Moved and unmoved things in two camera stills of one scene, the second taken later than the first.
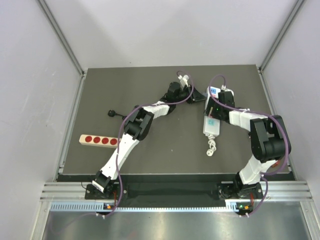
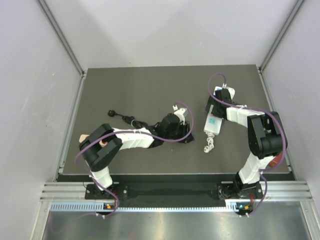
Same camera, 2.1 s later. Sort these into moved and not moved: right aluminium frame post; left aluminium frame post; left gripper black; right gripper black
Moved: left gripper black
Not moved: right aluminium frame post; right gripper black; left aluminium frame post
